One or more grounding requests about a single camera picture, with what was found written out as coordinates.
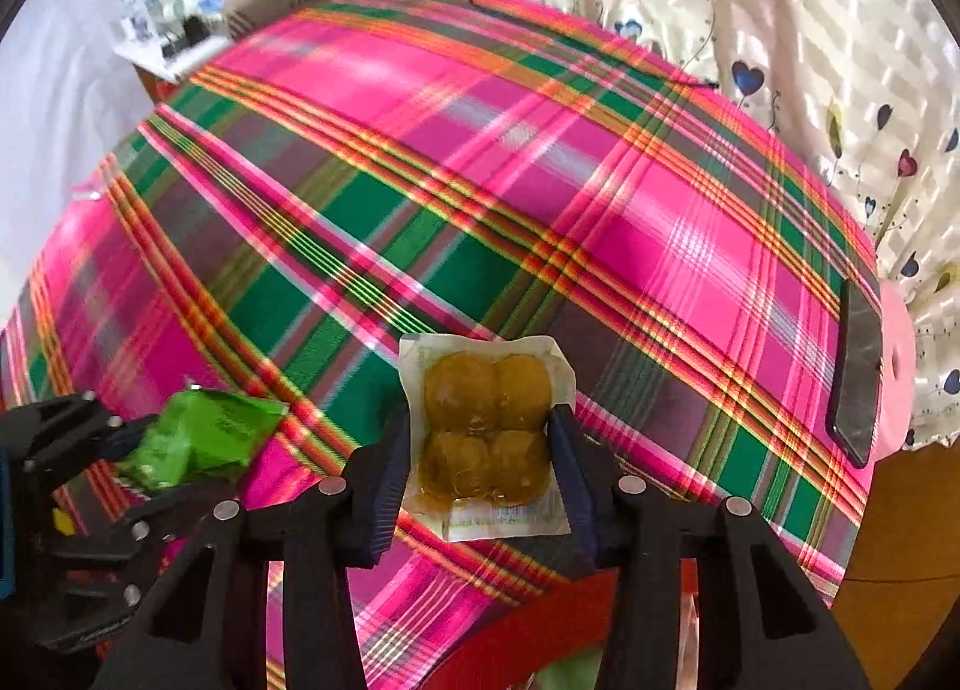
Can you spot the pink green plaid tablecloth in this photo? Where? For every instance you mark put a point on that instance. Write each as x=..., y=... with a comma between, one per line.
x=450, y=210

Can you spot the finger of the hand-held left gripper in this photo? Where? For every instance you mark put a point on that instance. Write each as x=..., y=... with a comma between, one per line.
x=150, y=521
x=131, y=442

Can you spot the black smartphone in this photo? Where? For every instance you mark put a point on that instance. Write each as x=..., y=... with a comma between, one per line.
x=855, y=375

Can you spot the clear biscuit bag green label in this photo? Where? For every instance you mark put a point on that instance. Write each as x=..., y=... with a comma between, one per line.
x=562, y=673

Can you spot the red plastic basket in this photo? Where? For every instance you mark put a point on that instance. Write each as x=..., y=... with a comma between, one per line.
x=525, y=630

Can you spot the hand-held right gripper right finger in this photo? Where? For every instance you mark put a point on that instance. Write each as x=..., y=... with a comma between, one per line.
x=577, y=495

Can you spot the green orange snack packet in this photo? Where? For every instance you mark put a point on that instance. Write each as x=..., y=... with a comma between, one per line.
x=484, y=427

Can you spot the white side desk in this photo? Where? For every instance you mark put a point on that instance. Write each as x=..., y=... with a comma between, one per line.
x=180, y=60

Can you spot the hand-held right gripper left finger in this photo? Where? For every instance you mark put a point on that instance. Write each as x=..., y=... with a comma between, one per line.
x=386, y=495

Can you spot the cream heart print curtain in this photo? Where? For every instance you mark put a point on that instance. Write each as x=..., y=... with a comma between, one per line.
x=787, y=22

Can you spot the group of small bottles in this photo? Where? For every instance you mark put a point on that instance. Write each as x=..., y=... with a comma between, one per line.
x=150, y=15

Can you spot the pink plastic stool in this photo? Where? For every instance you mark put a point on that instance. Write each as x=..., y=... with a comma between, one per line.
x=898, y=330

